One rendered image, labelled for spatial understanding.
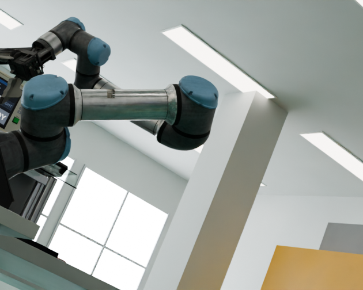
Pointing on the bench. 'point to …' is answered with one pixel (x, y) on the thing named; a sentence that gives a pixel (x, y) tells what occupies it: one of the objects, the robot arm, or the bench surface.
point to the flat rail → (37, 176)
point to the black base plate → (40, 247)
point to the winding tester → (14, 106)
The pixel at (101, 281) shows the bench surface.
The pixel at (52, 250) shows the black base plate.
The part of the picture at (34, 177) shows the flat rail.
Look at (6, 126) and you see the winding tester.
